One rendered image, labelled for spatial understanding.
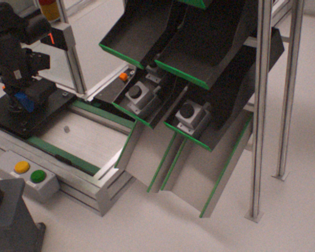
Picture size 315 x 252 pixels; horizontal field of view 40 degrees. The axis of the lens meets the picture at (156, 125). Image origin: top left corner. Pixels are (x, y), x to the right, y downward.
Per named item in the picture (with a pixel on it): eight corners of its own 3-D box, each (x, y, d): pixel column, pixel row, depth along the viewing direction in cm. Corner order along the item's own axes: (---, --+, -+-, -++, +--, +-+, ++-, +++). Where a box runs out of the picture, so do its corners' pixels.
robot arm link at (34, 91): (27, 72, 87) (49, 58, 91) (-28, 51, 97) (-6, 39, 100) (38, 105, 93) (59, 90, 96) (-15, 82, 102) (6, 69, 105)
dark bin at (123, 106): (153, 129, 98) (138, 114, 92) (116, 107, 106) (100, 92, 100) (224, 35, 102) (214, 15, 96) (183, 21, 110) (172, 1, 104)
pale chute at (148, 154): (158, 193, 110) (147, 192, 106) (124, 169, 117) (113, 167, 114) (207, 92, 106) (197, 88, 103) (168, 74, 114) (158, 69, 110)
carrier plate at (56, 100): (25, 140, 137) (23, 135, 136) (-20, 117, 149) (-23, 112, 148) (77, 98, 151) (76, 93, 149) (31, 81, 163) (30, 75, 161)
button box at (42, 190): (43, 204, 123) (37, 189, 119) (-3, 176, 133) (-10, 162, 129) (61, 187, 127) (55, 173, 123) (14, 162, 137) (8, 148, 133)
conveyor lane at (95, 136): (103, 196, 128) (96, 172, 121) (-57, 111, 170) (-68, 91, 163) (158, 138, 144) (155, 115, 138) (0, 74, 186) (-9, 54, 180)
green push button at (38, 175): (39, 186, 121) (37, 181, 120) (29, 181, 123) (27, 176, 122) (49, 177, 123) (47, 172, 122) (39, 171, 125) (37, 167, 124)
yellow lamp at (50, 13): (51, 21, 128) (46, 6, 125) (40, 18, 131) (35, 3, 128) (63, 14, 131) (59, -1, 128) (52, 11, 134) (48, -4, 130)
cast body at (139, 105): (142, 121, 100) (128, 106, 94) (132, 111, 102) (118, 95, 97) (168, 95, 100) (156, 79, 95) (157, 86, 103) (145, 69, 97)
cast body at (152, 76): (163, 90, 102) (150, 73, 96) (150, 84, 104) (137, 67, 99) (184, 63, 103) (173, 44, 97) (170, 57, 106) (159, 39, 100)
